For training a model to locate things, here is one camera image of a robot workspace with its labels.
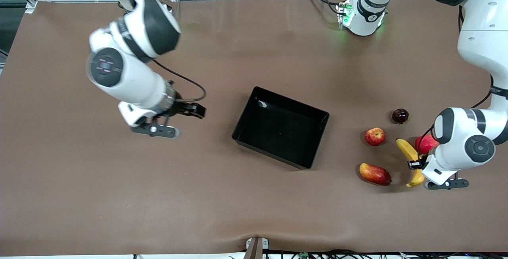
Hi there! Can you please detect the yellow banana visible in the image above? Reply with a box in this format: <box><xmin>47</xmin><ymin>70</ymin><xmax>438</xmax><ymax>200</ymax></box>
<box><xmin>396</xmin><ymin>138</ymin><xmax>426</xmax><ymax>188</ymax></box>

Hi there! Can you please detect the dark purple plum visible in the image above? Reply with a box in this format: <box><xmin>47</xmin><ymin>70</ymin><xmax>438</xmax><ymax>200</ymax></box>
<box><xmin>392</xmin><ymin>108</ymin><xmax>410</xmax><ymax>125</ymax></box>

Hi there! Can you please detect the red peach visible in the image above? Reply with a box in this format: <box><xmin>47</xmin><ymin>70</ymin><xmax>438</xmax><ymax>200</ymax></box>
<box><xmin>415</xmin><ymin>134</ymin><xmax>439</xmax><ymax>155</ymax></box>

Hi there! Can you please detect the red yellow mango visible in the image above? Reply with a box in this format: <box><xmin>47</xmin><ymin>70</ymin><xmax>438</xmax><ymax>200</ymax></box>
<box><xmin>359</xmin><ymin>163</ymin><xmax>392</xmax><ymax>186</ymax></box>

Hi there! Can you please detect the black rectangular plastic box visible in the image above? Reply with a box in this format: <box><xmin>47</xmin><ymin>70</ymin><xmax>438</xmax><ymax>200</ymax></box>
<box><xmin>231</xmin><ymin>86</ymin><xmax>330</xmax><ymax>170</ymax></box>

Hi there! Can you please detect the small red yellow apple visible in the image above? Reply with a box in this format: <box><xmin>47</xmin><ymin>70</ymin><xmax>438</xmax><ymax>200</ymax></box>
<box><xmin>365</xmin><ymin>127</ymin><xmax>386</xmax><ymax>146</ymax></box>

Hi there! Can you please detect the brown table mat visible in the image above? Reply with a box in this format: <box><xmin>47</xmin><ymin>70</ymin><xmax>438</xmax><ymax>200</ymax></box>
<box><xmin>0</xmin><ymin>0</ymin><xmax>508</xmax><ymax>256</ymax></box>

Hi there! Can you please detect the metal table clamp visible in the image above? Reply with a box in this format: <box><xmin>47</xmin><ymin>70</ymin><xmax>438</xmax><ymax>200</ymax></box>
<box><xmin>245</xmin><ymin>236</ymin><xmax>269</xmax><ymax>259</ymax></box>

